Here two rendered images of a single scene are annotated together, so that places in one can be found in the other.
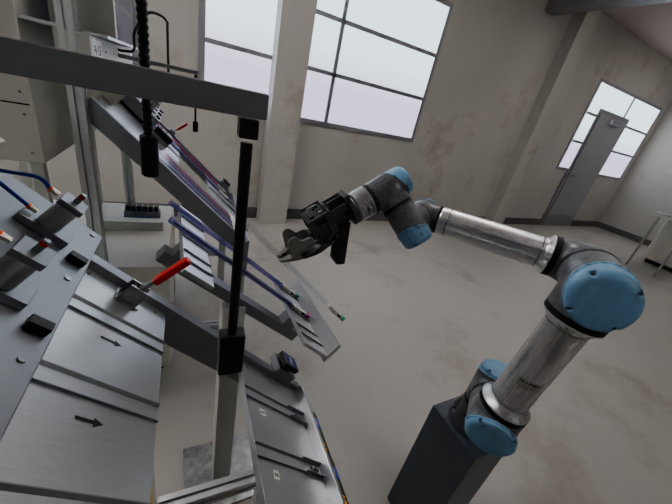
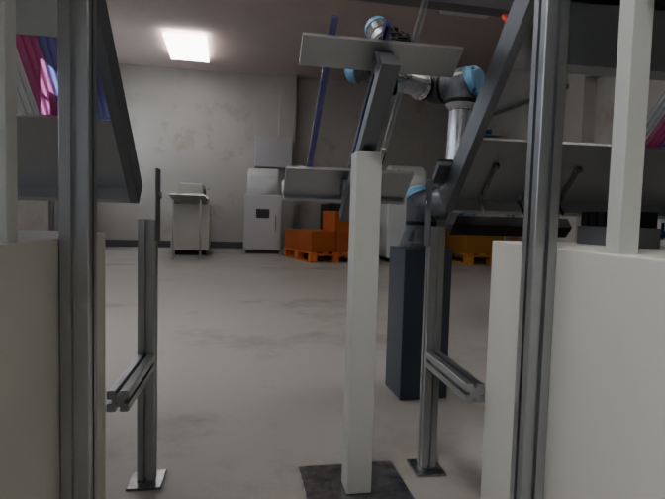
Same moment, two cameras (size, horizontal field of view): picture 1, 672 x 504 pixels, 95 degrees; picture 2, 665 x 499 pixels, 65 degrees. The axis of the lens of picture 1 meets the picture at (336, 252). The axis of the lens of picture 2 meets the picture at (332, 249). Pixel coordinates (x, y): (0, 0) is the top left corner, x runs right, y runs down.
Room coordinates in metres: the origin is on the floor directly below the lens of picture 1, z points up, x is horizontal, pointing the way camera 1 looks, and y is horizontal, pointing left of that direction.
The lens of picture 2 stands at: (0.34, 1.42, 0.66)
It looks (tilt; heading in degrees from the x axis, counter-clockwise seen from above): 4 degrees down; 290
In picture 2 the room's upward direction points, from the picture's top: 2 degrees clockwise
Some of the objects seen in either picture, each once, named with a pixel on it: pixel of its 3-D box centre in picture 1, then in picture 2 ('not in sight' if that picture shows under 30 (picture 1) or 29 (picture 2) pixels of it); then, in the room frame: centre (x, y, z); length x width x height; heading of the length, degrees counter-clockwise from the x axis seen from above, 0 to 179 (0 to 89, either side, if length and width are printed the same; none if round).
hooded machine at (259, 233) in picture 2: not in sight; (262, 210); (4.53, -6.58, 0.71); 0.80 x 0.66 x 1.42; 121
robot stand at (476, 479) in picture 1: (442, 472); (417, 320); (0.71, -0.54, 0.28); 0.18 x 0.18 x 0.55; 32
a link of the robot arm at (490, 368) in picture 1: (494, 386); (423, 203); (0.70, -0.54, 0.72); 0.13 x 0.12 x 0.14; 156
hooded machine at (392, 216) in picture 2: not in sight; (402, 213); (2.10, -6.48, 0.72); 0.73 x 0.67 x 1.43; 121
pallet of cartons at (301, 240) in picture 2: not in sight; (321, 235); (3.21, -5.93, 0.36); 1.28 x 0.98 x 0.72; 123
